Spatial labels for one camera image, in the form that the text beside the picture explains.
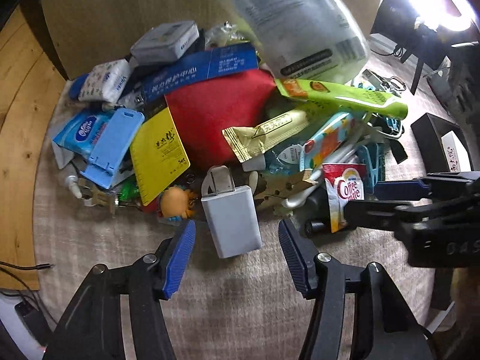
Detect teal plastic clothes peg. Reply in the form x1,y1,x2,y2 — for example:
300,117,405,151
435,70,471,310
356,142,386,195

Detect black shallow tray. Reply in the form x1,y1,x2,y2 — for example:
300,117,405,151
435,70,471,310
411,113,473,173

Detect coffee mate sachet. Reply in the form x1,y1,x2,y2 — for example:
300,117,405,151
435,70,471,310
323,163,366,233

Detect white plastic hanger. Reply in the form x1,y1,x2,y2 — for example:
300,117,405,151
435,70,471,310
280,119,376,211

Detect green snack stick packet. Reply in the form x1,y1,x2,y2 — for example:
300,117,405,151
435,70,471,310
275,78,408,120

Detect fruit print blue pouch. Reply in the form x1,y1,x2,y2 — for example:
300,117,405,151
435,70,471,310
262,111,357,175

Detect metal scissors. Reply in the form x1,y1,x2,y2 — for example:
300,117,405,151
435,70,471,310
362,69,407,97

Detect wooden clothes peg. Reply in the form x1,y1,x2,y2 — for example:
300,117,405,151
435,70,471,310
253,170,318,211

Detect black tripod stand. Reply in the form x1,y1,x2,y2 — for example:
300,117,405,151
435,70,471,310
400,24,450,94

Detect orange toy figure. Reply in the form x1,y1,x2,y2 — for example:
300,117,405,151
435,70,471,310
160,186,199,221

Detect gold snack bar wrapper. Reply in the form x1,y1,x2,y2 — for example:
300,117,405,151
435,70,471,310
221,106,331,164

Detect white power adapter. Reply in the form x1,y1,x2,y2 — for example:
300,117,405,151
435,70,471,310
201,166,262,258

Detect clear printed refill pouch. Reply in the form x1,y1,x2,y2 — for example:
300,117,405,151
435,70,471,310
219,0,369,84

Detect blue wet wipes pack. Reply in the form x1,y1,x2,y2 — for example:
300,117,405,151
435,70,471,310
53,108,113,159

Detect red fabric pouch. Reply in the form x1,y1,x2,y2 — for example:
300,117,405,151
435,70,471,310
166,69,276,172

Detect dark blue paper box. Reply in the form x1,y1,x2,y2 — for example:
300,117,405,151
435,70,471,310
141,42,258,102

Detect white tissue pack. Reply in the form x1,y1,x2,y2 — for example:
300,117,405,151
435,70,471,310
78,58,131,103

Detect grey tin box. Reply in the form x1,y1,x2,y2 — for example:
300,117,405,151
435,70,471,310
130,20,199,65

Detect cardboard box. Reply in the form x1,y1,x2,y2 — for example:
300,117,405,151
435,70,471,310
39,0,382,79

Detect black cable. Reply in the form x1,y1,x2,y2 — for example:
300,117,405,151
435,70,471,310
0,261,57,327

